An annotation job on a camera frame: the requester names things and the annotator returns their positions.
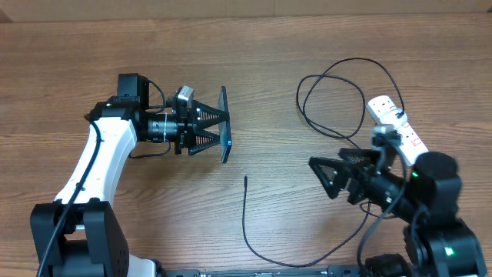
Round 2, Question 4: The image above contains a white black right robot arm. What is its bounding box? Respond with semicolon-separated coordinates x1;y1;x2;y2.
309;147;487;276

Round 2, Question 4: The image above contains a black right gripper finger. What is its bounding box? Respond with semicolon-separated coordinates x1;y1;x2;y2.
309;157;352;199
338;149;381;165

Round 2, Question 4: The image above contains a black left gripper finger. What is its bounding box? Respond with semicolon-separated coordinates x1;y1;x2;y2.
192;100;230;122
188;130;220;156

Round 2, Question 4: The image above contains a Galaxy S24 smartphone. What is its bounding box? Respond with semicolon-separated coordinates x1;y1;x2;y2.
218;86;232;164

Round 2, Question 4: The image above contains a white power strip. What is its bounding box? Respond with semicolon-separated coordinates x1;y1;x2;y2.
366;95;428;166

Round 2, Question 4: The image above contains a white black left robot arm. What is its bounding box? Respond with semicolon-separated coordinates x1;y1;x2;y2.
30;73;232;277

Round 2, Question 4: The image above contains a cardboard backdrop panel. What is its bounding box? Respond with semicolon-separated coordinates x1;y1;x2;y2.
1;0;491;22

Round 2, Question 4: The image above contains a white USB charger plug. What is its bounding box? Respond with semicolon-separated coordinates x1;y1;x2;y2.
377;108;408;134

